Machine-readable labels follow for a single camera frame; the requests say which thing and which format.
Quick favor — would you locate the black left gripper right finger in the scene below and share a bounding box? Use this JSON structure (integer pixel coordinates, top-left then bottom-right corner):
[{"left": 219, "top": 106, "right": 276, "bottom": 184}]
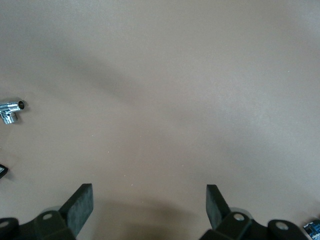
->
[{"left": 199, "top": 184, "right": 308, "bottom": 240}]

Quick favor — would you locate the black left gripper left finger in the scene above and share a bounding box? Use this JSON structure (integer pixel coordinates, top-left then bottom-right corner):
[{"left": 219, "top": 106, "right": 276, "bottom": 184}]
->
[{"left": 0, "top": 183, "right": 94, "bottom": 240}]

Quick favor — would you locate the red mushroom push button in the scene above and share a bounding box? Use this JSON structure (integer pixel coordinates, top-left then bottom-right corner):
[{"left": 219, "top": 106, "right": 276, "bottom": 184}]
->
[{"left": 302, "top": 219, "right": 320, "bottom": 240}]

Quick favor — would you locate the chrome pipe fitting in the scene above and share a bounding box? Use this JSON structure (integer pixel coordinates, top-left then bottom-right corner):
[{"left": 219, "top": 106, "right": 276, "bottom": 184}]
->
[{"left": 0, "top": 98, "right": 27, "bottom": 125}]

